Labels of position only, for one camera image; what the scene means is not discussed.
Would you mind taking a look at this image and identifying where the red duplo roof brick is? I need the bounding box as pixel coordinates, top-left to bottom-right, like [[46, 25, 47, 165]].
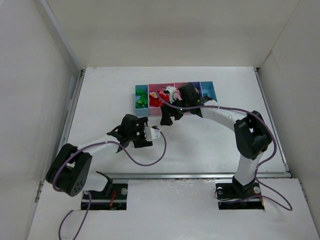
[[149, 92, 169, 108]]

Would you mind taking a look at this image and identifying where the red flower duplo brick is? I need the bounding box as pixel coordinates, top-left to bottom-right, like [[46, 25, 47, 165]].
[[149, 91, 158, 99]]

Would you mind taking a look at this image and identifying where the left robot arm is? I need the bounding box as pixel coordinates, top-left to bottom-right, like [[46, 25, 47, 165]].
[[45, 114, 161, 197]]

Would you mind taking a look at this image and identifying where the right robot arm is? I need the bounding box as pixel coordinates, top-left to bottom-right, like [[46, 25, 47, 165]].
[[157, 82, 275, 201]]

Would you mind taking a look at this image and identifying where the large pink bin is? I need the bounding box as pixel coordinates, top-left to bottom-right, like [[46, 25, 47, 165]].
[[148, 83, 175, 116]]

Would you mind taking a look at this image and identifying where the light blue bin right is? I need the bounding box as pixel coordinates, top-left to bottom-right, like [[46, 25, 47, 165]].
[[200, 81, 218, 102]]

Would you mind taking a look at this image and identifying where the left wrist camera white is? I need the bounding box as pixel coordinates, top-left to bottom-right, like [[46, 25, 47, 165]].
[[144, 125, 161, 141]]

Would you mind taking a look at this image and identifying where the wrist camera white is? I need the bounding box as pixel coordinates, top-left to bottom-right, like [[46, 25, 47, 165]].
[[144, 125, 161, 141], [163, 86, 180, 104]]

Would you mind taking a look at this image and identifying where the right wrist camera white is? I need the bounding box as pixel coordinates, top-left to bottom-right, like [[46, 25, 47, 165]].
[[163, 86, 180, 104]]

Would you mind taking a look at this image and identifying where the aluminium rail front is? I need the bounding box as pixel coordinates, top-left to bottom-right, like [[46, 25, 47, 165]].
[[49, 172, 292, 180]]

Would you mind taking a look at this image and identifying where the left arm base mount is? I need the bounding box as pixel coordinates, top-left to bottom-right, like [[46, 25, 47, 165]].
[[80, 171, 128, 211]]

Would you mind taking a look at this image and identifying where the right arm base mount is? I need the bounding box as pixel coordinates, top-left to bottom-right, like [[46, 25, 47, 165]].
[[214, 182, 265, 210]]

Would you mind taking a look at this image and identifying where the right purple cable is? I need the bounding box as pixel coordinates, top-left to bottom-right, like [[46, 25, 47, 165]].
[[156, 86, 293, 211]]

